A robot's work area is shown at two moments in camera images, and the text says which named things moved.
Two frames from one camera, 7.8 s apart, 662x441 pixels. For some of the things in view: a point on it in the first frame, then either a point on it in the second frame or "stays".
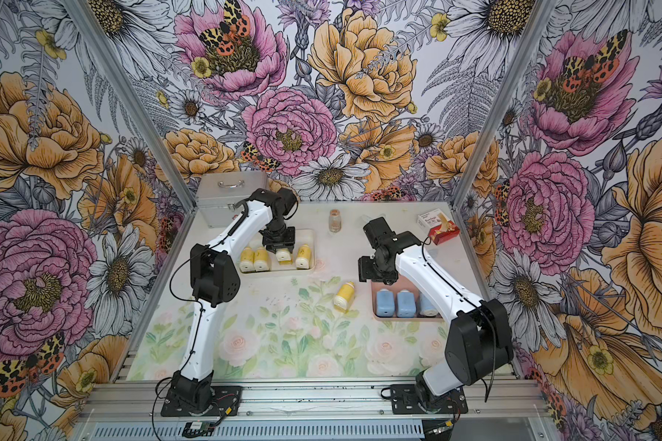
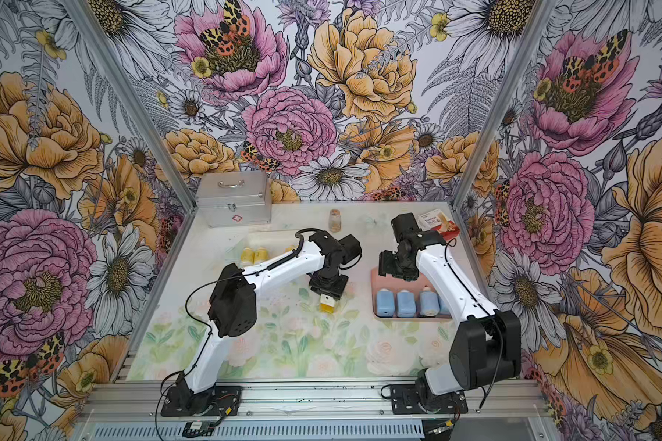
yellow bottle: x=344 y=298 → x=326 y=303
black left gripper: x=286 y=243 → x=334 y=291
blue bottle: x=385 y=303 stays
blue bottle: x=427 y=310 stays
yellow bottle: x=246 y=262 stays
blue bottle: x=405 y=304 stays
